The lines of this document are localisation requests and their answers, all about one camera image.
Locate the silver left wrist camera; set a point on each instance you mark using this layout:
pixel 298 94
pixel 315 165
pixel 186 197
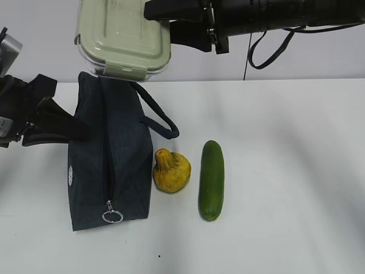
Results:
pixel 10 49

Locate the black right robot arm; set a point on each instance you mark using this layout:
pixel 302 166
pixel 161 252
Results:
pixel 273 15

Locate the yellow squash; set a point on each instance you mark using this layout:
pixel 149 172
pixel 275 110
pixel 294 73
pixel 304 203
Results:
pixel 171 172

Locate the green cucumber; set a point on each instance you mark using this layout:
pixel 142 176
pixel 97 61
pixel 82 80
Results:
pixel 212 181

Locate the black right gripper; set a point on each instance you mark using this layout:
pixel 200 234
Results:
pixel 223 19

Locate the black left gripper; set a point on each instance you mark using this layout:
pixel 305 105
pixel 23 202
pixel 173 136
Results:
pixel 20 101

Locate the dark blue fabric bag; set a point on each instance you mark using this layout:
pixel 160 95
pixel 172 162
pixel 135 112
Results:
pixel 110 175

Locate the green lidded glass container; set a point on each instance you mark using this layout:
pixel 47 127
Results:
pixel 117 41

